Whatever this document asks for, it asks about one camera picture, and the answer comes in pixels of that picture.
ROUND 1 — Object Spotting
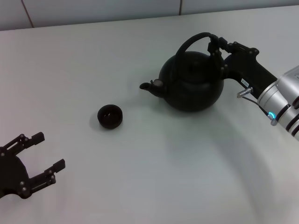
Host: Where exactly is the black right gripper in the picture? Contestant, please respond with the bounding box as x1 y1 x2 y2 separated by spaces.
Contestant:
207 36 278 99

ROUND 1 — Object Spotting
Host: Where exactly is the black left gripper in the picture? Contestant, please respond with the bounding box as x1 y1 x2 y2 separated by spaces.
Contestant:
0 132 66 200

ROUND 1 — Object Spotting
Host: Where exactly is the black round teapot with handle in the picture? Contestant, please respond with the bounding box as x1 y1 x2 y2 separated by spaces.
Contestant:
139 32 224 113

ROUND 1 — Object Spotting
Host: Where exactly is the small black teacup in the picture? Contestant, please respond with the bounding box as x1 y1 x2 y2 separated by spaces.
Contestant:
97 104 124 129

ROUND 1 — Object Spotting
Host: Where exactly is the right gripper cable connector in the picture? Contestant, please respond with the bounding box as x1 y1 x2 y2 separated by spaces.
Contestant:
236 86 270 116

